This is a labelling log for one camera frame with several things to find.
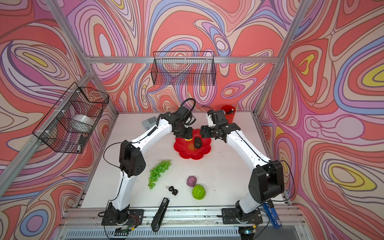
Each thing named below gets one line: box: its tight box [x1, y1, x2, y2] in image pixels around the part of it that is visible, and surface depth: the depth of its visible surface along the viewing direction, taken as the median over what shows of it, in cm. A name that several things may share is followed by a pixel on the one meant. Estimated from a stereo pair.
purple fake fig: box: [186, 175, 197, 188], surface depth 83 cm
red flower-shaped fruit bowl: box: [173, 129, 212, 160], surface depth 100 cm
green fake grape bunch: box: [148, 160, 172, 190], surface depth 86 cm
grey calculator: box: [141, 116, 157, 130], surface depth 113 cm
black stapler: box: [151, 197, 170, 232], surface depth 72 cm
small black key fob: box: [166, 186, 178, 196], surface depth 82 cm
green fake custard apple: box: [192, 184, 206, 200], surface depth 78 cm
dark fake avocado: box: [194, 137, 202, 149], surface depth 100 cm
